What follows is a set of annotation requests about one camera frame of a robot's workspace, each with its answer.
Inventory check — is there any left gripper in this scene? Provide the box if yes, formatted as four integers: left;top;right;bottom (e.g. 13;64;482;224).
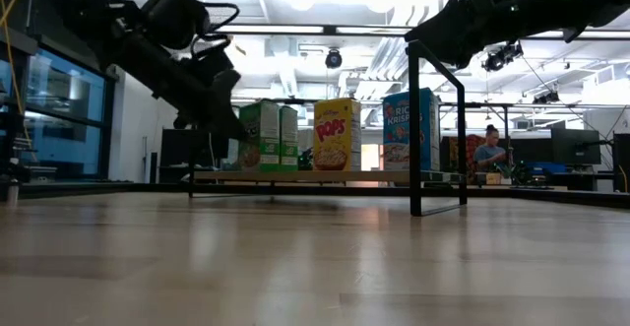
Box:
117;24;246;140

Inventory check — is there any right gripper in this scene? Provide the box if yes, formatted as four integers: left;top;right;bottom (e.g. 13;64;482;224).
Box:
403;0;514;67

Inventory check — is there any green cereal box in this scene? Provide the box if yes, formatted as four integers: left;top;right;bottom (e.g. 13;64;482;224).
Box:
238;99;281;172
279;104;300;172

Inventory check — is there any blue Rice Krispies box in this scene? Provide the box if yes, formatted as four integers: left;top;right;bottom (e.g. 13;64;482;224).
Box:
382;88;441;172

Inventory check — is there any yellow Corn Pops box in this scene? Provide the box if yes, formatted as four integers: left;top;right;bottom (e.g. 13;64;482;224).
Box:
313;98;362;172

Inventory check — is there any wooden shelf with black legs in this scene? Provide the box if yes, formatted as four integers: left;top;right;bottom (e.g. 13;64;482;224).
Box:
188;39;468;218

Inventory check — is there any black cabinet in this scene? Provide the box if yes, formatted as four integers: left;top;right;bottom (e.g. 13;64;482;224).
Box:
158;128;230;183

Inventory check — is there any black track spotlight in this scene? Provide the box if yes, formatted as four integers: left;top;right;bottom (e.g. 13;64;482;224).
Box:
481;41;525;74

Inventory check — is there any person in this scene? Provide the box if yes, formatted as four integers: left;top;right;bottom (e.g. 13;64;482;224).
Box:
472;123;509;172

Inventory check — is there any black monitor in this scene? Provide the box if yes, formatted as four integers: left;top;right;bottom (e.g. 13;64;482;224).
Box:
550;127;602;166

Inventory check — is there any black hanging camera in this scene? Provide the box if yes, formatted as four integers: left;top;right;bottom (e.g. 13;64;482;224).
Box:
324;48;344;70

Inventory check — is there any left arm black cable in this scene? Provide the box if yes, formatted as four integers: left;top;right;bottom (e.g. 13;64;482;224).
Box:
189;1;241;59

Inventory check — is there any black metal table frame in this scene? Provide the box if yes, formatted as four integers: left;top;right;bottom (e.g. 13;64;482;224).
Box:
0;180;630;210

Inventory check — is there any yellow hanging cable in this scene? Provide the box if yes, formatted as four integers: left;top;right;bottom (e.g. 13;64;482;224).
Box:
0;0;32;146

